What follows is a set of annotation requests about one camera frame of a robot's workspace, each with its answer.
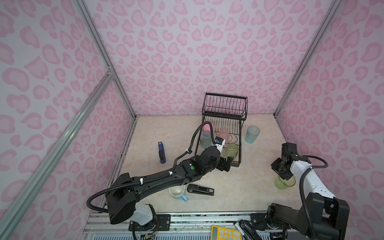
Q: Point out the black wire dish rack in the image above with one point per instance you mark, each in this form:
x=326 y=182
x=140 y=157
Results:
x=227 y=113

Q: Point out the clear pink plastic cup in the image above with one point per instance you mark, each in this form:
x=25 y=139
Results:
x=225 y=135

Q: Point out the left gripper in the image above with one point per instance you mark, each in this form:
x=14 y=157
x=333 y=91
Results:
x=222 y=166

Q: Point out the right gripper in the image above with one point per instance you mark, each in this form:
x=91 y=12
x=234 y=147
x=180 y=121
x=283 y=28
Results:
x=274 y=166

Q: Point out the black stapler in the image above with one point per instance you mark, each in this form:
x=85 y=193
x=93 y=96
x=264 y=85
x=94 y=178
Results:
x=200 y=190

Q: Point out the green cup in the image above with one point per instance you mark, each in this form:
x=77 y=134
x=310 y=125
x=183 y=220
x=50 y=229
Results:
x=283 y=184
x=232 y=151

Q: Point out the yellow calculator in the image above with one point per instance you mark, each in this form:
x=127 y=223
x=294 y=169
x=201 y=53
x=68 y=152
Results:
x=220 y=233

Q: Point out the teal textured cup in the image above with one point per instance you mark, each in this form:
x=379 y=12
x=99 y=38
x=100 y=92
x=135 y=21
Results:
x=252 y=134
x=205 y=139

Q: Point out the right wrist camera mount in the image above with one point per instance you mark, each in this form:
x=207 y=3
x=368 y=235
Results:
x=289 y=149

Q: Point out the black tool front rail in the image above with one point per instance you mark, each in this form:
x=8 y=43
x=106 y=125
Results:
x=249 y=230

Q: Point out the opaque pink plastic cup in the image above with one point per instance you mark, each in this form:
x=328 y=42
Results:
x=207 y=128

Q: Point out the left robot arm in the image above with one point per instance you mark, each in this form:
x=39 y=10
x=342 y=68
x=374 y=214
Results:
x=123 y=201

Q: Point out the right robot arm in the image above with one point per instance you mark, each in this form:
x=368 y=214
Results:
x=322 y=215

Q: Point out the blue black marker tool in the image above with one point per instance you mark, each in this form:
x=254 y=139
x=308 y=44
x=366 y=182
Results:
x=162 y=155

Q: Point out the white mug blue handle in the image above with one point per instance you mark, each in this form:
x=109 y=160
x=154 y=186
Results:
x=178 y=192

